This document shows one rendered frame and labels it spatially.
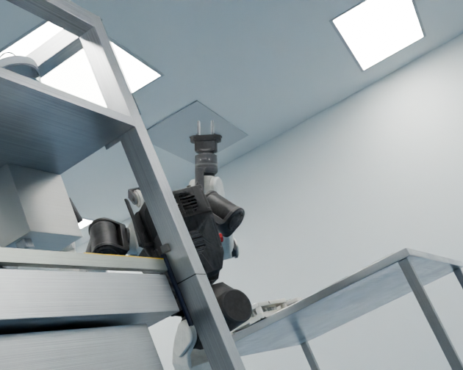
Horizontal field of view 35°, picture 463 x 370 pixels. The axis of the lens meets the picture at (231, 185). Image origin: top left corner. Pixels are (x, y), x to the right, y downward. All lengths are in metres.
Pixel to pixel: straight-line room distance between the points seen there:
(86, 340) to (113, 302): 0.11
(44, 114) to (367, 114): 5.35
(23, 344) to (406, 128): 5.72
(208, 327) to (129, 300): 0.27
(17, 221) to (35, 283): 0.51
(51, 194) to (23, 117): 0.33
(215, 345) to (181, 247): 0.27
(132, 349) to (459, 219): 5.20
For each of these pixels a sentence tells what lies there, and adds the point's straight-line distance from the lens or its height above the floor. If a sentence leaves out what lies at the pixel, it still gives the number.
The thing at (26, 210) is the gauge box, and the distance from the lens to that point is 1.96.
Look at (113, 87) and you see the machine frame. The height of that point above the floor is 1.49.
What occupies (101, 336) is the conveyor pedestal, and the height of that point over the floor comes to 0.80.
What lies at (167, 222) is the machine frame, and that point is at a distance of 1.96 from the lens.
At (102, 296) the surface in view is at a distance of 1.63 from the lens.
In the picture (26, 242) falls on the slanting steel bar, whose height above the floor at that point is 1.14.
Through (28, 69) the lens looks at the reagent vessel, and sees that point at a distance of 2.12.
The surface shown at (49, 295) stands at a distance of 1.49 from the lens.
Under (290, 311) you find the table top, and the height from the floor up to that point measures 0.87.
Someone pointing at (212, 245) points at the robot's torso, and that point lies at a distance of 2.43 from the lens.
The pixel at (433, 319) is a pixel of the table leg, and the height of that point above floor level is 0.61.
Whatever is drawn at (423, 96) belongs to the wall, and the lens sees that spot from 6.93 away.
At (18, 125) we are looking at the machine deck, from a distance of 1.85.
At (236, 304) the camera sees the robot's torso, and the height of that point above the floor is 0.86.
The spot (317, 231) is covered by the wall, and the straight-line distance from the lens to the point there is 6.87.
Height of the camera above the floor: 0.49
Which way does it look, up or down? 18 degrees up
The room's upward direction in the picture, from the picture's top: 24 degrees counter-clockwise
